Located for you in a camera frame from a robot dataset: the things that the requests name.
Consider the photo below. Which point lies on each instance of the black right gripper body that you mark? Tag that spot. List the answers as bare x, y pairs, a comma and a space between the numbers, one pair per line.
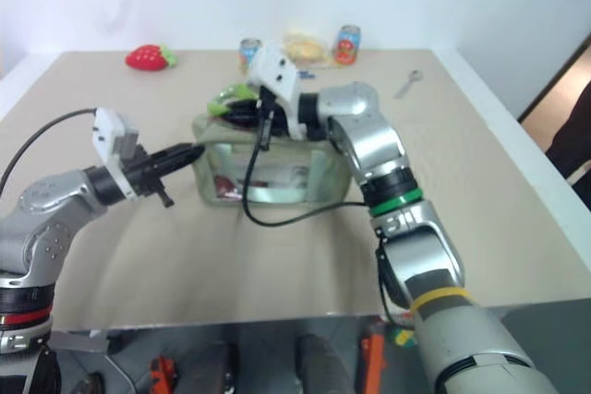
279, 119

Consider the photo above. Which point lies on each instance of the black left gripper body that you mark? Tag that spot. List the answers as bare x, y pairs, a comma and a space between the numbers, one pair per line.
145, 175

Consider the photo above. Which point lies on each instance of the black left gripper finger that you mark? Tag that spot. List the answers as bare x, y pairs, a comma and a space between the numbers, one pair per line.
182, 150
182, 162

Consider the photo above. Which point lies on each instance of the clear plastic storage bin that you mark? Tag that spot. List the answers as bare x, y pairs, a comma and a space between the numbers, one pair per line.
277, 168

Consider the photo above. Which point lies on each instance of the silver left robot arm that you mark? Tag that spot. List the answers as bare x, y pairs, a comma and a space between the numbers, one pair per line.
46, 200

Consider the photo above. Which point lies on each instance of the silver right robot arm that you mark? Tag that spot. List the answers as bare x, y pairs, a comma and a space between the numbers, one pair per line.
369, 135

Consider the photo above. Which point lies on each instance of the red packet inside pouch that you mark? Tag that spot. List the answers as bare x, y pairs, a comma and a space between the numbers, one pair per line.
224, 184

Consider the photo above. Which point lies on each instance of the red plush strawberry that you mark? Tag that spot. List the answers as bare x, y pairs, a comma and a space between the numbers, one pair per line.
148, 58

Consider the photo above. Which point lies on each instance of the blue and yellow tin can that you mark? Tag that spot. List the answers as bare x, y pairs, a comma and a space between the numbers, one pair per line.
247, 55

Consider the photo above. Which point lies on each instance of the small blue object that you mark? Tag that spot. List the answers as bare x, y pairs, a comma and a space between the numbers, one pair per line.
305, 75

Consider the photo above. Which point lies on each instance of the beige table cloth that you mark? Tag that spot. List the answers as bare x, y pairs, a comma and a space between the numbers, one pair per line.
138, 246

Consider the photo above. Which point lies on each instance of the yellow snack bag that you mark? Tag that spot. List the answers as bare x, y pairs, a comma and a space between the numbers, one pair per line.
305, 49

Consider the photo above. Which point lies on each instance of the red tomato tin can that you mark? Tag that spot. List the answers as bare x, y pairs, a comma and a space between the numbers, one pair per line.
346, 45

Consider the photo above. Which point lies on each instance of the metal spoon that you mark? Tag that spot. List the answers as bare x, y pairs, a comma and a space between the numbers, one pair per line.
406, 84

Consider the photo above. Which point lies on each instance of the orange tool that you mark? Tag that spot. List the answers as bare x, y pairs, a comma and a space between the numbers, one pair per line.
162, 373

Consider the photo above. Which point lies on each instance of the dark rounded shape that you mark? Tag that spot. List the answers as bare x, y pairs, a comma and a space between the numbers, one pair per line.
323, 366

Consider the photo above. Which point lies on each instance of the green and yellow object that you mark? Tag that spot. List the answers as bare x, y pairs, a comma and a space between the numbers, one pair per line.
401, 336

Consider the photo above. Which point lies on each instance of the orange upright bar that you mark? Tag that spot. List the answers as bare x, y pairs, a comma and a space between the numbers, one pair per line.
374, 361

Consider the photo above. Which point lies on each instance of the person in dark clothes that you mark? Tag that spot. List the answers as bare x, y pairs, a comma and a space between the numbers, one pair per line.
570, 135

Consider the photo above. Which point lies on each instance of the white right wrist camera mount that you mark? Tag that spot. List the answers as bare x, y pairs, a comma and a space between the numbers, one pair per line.
277, 71

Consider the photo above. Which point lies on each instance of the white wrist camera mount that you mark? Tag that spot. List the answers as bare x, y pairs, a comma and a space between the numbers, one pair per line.
108, 131
277, 71

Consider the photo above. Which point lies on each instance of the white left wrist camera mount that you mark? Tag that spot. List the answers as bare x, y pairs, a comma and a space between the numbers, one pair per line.
108, 131

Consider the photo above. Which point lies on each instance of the brown wooden door frame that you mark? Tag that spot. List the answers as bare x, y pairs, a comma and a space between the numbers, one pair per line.
554, 85

